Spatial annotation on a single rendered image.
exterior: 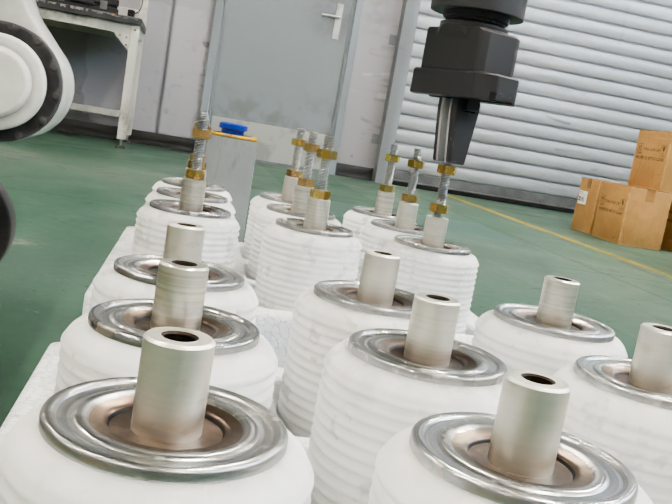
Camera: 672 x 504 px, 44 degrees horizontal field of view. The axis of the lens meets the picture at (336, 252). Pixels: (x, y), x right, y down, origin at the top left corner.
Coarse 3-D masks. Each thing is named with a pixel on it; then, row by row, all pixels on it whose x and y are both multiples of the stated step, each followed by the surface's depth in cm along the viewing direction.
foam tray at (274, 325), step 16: (128, 240) 99; (112, 256) 87; (240, 256) 100; (240, 272) 90; (256, 320) 73; (272, 320) 73; (288, 320) 73; (272, 336) 73; (288, 336) 74; (464, 336) 78
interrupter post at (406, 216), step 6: (402, 204) 93; (408, 204) 92; (414, 204) 92; (402, 210) 93; (408, 210) 92; (414, 210) 93; (396, 216) 94; (402, 216) 93; (408, 216) 92; (414, 216) 93; (396, 222) 93; (402, 222) 93; (408, 222) 93; (414, 222) 93; (408, 228) 93
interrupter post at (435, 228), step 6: (426, 216) 82; (432, 216) 81; (426, 222) 82; (432, 222) 81; (438, 222) 81; (444, 222) 81; (426, 228) 81; (432, 228) 81; (438, 228) 81; (444, 228) 81; (426, 234) 81; (432, 234) 81; (438, 234) 81; (444, 234) 81; (426, 240) 81; (432, 240) 81; (438, 240) 81; (444, 240) 82; (432, 246) 81; (438, 246) 81
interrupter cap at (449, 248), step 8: (400, 240) 80; (408, 240) 81; (416, 240) 84; (416, 248) 79; (424, 248) 79; (432, 248) 79; (440, 248) 80; (448, 248) 83; (456, 248) 82; (464, 248) 83
